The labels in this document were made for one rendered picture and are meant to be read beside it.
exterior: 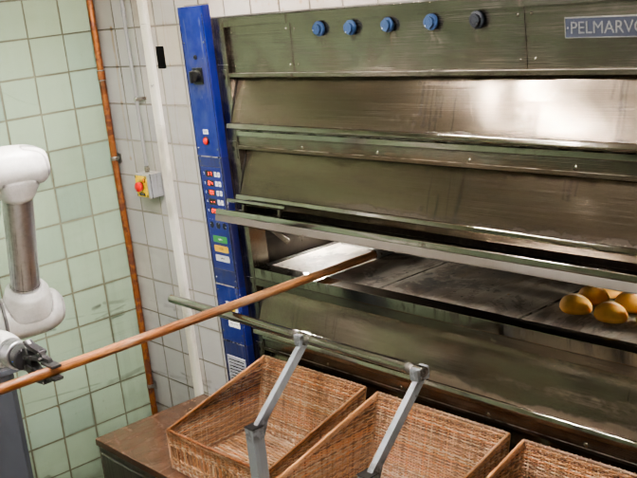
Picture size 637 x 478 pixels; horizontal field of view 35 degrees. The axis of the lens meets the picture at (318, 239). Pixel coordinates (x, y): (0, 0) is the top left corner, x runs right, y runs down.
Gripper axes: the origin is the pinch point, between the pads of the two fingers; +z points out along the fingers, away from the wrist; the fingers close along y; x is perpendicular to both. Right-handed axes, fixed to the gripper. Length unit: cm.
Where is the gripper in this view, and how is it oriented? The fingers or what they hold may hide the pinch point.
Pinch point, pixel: (52, 370)
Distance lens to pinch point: 299.2
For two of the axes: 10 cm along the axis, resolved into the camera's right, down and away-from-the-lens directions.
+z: 6.7, 1.1, -7.4
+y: 1.1, 9.6, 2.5
